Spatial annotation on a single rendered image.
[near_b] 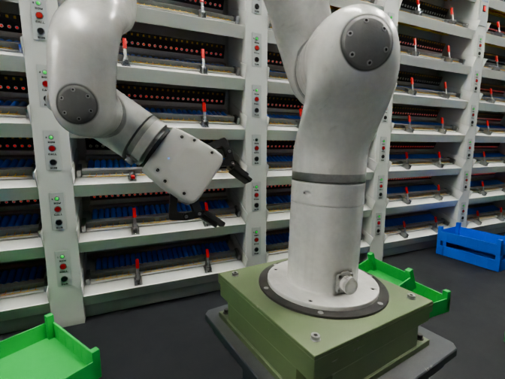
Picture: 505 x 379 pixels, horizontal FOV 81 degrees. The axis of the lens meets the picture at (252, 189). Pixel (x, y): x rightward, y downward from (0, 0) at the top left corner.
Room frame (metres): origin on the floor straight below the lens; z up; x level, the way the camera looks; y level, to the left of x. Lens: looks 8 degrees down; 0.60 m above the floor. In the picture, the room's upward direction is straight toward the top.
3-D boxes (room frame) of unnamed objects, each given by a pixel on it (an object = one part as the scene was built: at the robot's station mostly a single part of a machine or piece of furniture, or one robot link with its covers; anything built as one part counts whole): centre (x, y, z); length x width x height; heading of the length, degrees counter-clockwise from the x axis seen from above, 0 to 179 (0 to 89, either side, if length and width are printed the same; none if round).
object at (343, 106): (0.46, -0.13, 0.67); 0.19 x 0.12 x 0.24; 3
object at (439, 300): (1.12, -0.58, 0.04); 0.30 x 0.20 x 0.08; 24
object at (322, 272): (0.50, -0.12, 0.46); 0.19 x 0.19 x 0.18
